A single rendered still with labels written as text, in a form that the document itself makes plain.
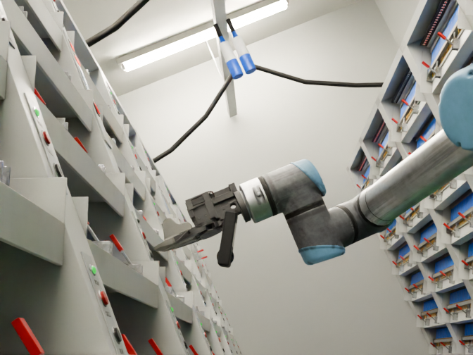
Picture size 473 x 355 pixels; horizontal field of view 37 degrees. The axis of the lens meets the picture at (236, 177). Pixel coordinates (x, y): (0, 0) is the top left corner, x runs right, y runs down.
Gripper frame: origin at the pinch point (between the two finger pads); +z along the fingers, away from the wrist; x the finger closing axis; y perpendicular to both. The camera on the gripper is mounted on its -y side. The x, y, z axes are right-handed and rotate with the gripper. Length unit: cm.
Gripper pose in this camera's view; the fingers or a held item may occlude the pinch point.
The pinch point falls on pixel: (160, 249)
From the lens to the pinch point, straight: 152.4
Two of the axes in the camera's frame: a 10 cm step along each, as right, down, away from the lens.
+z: -9.2, 3.8, -0.6
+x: -0.4, -2.4, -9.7
